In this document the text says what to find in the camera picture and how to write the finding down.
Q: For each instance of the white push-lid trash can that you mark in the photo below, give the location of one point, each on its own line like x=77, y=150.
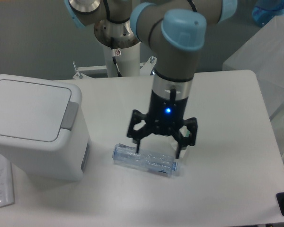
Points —
x=42, y=127

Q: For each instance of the translucent plastic storage box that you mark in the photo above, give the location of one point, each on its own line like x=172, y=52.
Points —
x=264, y=55

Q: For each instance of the white clamp bracket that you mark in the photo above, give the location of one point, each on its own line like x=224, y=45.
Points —
x=89, y=72
x=147, y=68

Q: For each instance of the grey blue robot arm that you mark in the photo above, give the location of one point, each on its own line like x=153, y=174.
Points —
x=175, y=32

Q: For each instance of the white clamp bracket right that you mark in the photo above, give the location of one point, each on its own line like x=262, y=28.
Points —
x=147, y=68

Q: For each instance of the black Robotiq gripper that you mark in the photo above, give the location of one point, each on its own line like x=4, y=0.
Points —
x=164, y=117

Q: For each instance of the blue plastic bag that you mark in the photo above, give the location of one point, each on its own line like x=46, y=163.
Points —
x=266, y=10

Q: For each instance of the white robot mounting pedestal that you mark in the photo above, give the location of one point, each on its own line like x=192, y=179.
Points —
x=122, y=62

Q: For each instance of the crumpled white green wrapper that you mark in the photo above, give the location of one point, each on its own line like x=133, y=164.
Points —
x=183, y=151

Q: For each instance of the crushed clear plastic bottle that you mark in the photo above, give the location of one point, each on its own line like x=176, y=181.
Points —
x=146, y=161

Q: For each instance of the white clamp bracket left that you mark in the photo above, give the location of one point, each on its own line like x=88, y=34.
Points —
x=89, y=72

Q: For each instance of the white laminated paper sheet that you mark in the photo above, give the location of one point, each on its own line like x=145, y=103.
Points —
x=7, y=196

